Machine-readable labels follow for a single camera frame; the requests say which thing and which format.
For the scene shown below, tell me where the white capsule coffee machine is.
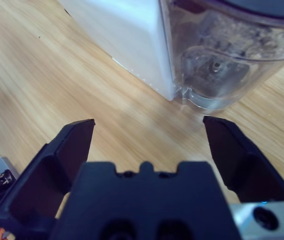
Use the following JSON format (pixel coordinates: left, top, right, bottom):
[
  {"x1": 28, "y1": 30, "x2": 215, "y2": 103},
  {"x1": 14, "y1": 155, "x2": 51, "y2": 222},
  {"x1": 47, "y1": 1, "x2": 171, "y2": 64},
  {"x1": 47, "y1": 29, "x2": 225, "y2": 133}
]
[{"x1": 56, "y1": 0, "x2": 177, "y2": 102}]

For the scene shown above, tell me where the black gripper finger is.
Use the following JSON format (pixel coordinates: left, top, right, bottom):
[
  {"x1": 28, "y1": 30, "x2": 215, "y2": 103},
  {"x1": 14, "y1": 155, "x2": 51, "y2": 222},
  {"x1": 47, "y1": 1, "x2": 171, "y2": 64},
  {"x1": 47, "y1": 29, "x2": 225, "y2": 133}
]
[
  {"x1": 0, "y1": 118, "x2": 95, "y2": 227},
  {"x1": 203, "y1": 115, "x2": 284, "y2": 203}
]

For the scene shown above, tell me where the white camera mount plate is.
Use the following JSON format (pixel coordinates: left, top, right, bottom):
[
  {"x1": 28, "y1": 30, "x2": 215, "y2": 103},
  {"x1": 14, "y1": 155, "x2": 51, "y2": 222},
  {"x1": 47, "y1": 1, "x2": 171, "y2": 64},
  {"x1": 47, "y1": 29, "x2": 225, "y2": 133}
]
[{"x1": 0, "y1": 156, "x2": 15, "y2": 180}]

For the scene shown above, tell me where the clear water tank dark lid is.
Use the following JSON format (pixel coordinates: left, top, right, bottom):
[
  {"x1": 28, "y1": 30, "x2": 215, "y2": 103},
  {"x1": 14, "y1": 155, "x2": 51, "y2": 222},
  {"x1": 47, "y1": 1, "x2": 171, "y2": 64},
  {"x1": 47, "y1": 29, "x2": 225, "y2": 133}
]
[{"x1": 158, "y1": 0, "x2": 284, "y2": 112}]

